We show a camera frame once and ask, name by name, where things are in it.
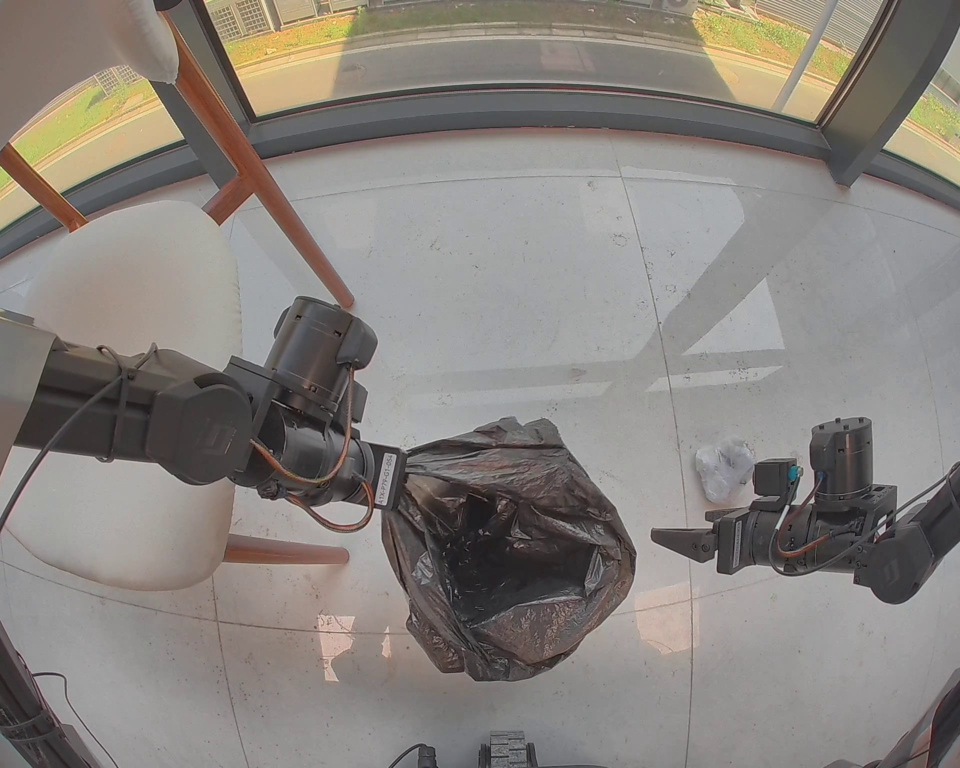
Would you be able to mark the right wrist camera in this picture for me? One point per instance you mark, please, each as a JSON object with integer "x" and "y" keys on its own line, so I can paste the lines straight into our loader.
{"x": 772, "y": 480}

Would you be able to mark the crumpled white paper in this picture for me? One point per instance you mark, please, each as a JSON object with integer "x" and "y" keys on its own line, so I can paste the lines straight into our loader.
{"x": 716, "y": 469}

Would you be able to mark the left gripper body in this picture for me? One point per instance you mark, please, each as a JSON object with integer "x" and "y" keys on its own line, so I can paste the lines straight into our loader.
{"x": 322, "y": 457}

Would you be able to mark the white wooden-legged chair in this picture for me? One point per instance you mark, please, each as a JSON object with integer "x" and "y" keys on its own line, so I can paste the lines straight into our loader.
{"x": 135, "y": 262}

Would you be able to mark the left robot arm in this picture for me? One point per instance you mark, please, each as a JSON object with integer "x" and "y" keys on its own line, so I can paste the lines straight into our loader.
{"x": 195, "y": 427}

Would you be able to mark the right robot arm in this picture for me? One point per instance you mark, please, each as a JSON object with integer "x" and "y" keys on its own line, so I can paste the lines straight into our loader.
{"x": 900, "y": 562}

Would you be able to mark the black plastic bag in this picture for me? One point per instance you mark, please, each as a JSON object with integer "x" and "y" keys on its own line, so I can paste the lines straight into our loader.
{"x": 525, "y": 622}

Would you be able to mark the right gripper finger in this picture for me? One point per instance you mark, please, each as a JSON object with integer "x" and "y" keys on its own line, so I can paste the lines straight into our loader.
{"x": 703, "y": 553}
{"x": 694, "y": 535}

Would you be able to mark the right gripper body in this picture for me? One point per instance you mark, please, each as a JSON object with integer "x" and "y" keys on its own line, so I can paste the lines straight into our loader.
{"x": 787, "y": 544}

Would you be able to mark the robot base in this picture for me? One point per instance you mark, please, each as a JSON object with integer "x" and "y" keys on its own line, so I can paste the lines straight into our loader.
{"x": 510, "y": 750}

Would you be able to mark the window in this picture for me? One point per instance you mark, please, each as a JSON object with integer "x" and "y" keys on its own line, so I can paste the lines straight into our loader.
{"x": 525, "y": 120}

